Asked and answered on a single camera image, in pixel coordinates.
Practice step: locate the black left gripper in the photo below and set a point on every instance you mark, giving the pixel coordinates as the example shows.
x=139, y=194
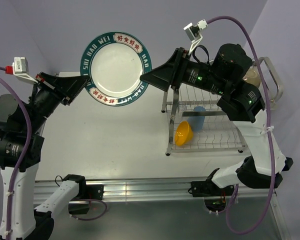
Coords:
x=64, y=88

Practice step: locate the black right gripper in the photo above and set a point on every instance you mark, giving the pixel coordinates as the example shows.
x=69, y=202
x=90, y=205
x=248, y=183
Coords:
x=170, y=72

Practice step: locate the white plate green rim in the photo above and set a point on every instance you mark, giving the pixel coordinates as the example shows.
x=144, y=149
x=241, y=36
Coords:
x=114, y=62

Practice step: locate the blue plastic cup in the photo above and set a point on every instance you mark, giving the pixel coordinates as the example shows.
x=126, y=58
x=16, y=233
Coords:
x=196, y=122

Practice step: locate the orange plastic bowl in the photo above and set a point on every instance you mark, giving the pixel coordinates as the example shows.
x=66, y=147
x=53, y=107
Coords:
x=183, y=134

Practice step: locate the beige floral ceramic bowl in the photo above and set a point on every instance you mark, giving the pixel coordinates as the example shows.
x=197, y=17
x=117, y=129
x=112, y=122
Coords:
x=252, y=77

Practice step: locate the clear glass cup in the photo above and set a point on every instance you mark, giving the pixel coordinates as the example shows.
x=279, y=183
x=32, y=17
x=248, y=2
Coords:
x=183, y=107

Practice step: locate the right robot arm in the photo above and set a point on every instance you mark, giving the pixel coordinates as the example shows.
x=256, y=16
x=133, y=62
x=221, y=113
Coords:
x=244, y=106

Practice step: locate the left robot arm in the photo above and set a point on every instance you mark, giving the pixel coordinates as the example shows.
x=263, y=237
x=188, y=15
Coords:
x=20, y=156

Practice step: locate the stainless steel dish rack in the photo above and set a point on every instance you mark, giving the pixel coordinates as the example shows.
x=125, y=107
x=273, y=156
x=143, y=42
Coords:
x=218, y=133

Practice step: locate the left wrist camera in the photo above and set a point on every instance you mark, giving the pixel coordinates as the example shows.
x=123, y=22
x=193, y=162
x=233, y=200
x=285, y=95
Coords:
x=20, y=70

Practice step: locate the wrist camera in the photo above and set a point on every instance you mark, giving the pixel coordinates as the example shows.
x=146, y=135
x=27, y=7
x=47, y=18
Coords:
x=20, y=70
x=194, y=33

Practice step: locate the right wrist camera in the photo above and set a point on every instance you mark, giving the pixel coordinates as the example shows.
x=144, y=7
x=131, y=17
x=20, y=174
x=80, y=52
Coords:
x=194, y=33

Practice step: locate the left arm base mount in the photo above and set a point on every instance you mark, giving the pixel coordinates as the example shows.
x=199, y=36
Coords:
x=95, y=191

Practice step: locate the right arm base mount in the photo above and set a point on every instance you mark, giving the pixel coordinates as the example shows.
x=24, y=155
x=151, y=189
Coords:
x=209, y=189

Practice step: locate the aluminium mounting rail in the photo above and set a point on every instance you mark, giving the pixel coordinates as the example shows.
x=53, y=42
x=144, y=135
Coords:
x=142, y=190

